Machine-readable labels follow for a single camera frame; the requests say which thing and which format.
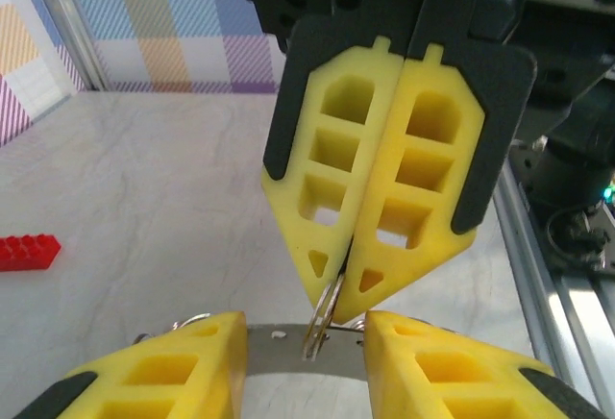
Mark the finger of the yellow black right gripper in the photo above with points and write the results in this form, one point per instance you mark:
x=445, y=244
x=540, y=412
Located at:
x=370, y=265
x=286, y=207

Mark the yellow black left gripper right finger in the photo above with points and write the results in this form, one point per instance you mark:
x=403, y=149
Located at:
x=394, y=347

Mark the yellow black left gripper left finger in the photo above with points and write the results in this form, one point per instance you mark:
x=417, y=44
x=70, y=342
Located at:
x=216, y=342

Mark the metal keyring disc with rings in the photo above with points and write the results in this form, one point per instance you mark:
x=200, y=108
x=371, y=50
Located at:
x=288, y=352

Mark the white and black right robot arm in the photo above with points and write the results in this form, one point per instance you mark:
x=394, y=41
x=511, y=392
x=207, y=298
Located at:
x=586, y=150

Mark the small red toy brick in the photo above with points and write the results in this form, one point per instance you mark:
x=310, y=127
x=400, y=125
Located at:
x=29, y=253

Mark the aluminium mounting rail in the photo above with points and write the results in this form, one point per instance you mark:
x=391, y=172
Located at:
x=567, y=323

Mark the aluminium frame post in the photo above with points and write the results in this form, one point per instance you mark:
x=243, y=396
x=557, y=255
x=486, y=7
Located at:
x=72, y=30

